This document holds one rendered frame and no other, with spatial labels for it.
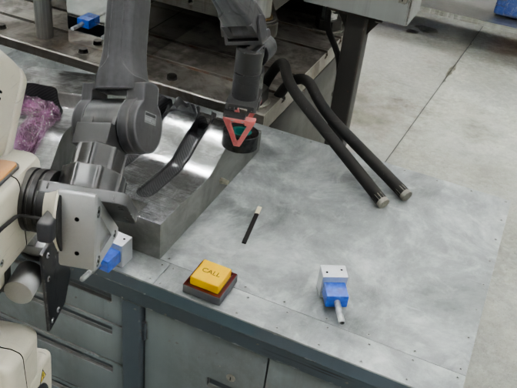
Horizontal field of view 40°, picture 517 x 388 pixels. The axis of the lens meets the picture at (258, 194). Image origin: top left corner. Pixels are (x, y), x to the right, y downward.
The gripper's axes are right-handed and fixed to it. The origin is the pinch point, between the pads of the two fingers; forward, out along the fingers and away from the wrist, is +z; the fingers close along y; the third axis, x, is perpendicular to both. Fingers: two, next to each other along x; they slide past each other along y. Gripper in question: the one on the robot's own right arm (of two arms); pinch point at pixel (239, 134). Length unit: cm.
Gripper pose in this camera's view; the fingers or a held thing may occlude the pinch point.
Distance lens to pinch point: 154.6
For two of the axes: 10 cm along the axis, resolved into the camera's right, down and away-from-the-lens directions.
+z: -1.3, 8.4, 5.2
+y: 1.2, -5.1, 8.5
